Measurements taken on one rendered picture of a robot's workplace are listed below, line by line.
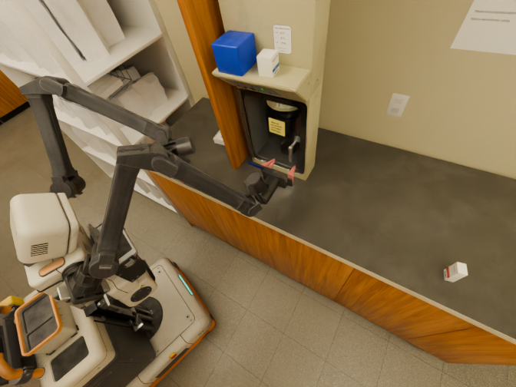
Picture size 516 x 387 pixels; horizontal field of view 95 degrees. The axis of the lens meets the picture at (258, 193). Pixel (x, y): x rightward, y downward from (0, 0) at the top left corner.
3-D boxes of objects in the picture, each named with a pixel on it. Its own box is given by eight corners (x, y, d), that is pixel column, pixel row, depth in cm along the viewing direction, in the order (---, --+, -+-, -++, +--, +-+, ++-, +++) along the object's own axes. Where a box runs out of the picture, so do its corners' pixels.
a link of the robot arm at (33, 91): (32, 78, 87) (8, 75, 78) (71, 77, 88) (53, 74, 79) (68, 192, 103) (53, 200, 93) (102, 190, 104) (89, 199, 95)
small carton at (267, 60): (265, 67, 78) (262, 48, 73) (279, 69, 77) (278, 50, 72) (258, 75, 76) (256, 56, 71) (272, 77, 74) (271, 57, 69)
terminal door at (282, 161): (252, 156, 128) (237, 87, 96) (304, 174, 116) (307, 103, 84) (251, 157, 128) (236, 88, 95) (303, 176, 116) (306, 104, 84)
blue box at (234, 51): (234, 57, 85) (228, 29, 78) (257, 61, 81) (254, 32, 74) (218, 72, 81) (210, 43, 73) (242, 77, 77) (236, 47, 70)
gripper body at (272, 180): (263, 167, 96) (254, 180, 93) (286, 175, 92) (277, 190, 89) (266, 177, 101) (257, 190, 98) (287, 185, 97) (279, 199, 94)
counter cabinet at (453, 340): (230, 176, 253) (204, 101, 180) (454, 267, 174) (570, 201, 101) (191, 226, 224) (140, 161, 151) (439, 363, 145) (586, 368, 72)
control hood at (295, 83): (235, 81, 95) (229, 55, 87) (310, 97, 82) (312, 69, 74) (218, 97, 90) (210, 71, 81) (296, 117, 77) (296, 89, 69)
